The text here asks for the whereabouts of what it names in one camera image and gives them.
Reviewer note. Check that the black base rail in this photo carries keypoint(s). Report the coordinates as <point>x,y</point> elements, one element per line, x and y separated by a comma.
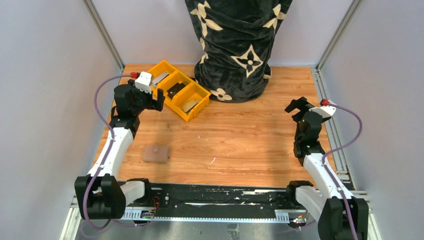
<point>218,203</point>

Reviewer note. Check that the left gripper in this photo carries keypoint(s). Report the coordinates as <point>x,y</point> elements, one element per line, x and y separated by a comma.
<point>149,100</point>

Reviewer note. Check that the black floral blanket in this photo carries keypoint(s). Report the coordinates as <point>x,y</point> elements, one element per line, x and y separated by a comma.
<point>237,39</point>

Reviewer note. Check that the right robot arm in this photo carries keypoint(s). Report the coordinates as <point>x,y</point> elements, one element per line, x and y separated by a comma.
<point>339,214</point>

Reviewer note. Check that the yellow plastic end bin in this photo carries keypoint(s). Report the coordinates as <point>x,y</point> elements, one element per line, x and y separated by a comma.
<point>160,71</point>

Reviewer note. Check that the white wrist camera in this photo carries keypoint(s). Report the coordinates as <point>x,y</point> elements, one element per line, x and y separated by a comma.
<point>326,111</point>
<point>143,82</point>

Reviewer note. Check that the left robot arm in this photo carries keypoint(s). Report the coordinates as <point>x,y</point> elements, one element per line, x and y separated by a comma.
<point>99,194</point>

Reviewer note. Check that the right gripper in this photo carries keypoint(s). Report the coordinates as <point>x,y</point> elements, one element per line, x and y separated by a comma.
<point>298,109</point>

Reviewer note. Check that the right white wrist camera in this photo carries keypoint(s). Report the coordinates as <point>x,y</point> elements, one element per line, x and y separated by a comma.
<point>326,111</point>

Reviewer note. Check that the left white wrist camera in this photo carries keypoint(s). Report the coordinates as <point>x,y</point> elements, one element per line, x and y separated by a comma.
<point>143,82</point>

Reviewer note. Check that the black cards in bin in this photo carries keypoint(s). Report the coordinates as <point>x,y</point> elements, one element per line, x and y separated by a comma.
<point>176,88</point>

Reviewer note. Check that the pink leather card holder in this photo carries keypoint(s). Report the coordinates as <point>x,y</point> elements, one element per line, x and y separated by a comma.
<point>156,154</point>

